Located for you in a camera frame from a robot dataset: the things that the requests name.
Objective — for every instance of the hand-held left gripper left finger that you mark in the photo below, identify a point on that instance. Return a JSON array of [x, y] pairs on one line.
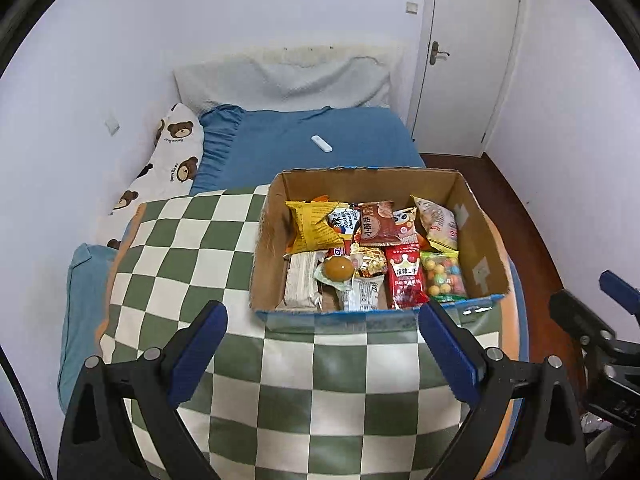
[[197, 355]]

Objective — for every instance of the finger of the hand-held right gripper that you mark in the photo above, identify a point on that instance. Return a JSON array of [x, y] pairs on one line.
[[582, 322], [622, 292]]

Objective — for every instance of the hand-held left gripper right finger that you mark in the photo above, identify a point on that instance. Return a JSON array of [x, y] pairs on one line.
[[450, 355]]

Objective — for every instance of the cardboard box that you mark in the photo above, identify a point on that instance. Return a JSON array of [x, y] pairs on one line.
[[480, 240]]

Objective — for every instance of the colourful candy ball bag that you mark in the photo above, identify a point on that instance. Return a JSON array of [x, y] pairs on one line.
[[442, 277]]

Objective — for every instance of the white silver snack packet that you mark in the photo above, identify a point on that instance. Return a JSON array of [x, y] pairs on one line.
[[362, 295]]

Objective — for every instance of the orange red snack packet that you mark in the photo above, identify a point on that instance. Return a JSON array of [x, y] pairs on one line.
[[423, 241]]

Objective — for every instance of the gold foil snack packet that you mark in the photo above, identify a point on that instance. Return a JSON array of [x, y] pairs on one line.
[[370, 262]]

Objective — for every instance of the blue pillow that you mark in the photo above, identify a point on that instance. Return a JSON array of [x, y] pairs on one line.
[[82, 310]]

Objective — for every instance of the white wafer packet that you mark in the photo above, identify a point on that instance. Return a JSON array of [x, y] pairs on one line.
[[300, 282]]

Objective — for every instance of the green white checkered blanket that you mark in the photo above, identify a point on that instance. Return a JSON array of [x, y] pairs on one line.
[[320, 400]]

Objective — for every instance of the white cartoon snack packet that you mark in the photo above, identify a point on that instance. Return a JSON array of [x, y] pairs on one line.
[[406, 222]]

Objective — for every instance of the braised egg packet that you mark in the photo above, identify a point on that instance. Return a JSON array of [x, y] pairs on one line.
[[336, 270]]

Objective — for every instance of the brown red snack packet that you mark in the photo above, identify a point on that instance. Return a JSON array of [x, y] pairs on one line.
[[377, 225]]

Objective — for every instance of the yellow snack packet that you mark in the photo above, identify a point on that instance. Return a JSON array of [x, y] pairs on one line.
[[310, 227]]

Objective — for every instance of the bear print pillow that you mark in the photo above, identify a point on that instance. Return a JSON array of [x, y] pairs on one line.
[[170, 160]]

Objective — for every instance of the blue bed sheet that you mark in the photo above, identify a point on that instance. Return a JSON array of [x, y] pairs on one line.
[[360, 135]]

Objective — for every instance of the white remote control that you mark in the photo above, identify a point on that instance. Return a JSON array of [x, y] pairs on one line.
[[321, 143]]

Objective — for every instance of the white door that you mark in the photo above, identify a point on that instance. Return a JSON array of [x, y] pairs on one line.
[[470, 60]]

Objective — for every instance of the white light switch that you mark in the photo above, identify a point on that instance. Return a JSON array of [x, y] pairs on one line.
[[412, 8]]

